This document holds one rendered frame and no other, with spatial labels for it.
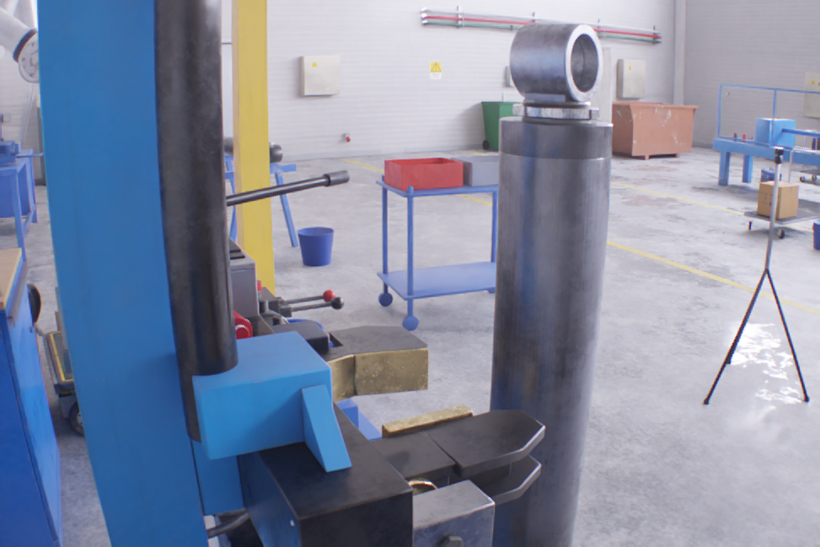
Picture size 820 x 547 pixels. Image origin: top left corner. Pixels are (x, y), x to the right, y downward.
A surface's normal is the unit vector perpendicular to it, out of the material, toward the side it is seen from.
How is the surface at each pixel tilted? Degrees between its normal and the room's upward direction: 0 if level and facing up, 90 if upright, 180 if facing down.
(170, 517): 90
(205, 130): 90
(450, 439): 0
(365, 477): 0
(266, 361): 0
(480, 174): 90
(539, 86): 127
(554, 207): 90
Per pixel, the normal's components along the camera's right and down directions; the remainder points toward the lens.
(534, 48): -0.64, -0.16
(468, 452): 0.00, -0.97
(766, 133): -0.87, 0.12
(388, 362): 0.21, 0.23
